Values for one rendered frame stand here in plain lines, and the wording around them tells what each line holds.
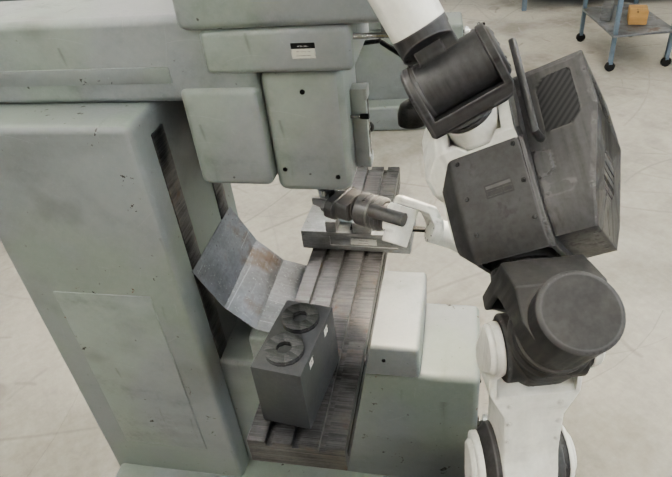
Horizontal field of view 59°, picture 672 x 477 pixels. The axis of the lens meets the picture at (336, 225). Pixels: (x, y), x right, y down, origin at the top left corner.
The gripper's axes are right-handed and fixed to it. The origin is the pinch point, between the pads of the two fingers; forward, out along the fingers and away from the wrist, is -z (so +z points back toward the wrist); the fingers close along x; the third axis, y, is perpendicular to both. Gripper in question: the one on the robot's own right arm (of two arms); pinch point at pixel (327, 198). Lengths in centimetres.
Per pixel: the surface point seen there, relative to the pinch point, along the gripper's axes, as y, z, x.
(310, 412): 26, 23, 44
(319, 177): -12.5, 5.6, 8.5
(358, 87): -31.7, 11.0, -3.7
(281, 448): 33, 20, 51
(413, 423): 73, 26, 5
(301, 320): 12.0, 13.7, 31.6
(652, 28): 92, -3, -441
